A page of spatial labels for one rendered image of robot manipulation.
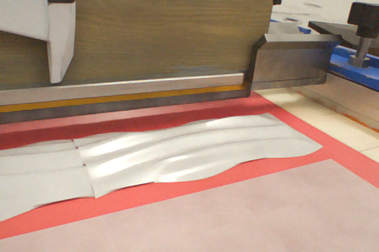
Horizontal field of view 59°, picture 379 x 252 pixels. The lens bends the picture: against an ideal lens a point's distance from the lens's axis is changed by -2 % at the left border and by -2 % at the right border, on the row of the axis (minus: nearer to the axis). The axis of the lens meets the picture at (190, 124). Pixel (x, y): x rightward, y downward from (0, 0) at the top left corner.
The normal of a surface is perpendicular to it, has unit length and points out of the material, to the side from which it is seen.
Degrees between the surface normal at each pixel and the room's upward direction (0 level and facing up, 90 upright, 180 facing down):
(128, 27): 90
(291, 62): 90
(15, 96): 90
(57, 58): 109
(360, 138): 0
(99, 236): 0
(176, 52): 90
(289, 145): 34
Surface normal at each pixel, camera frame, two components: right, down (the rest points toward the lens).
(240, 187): 0.09, -0.90
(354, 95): -0.88, 0.12
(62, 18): 0.44, 0.59
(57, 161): 0.30, -0.52
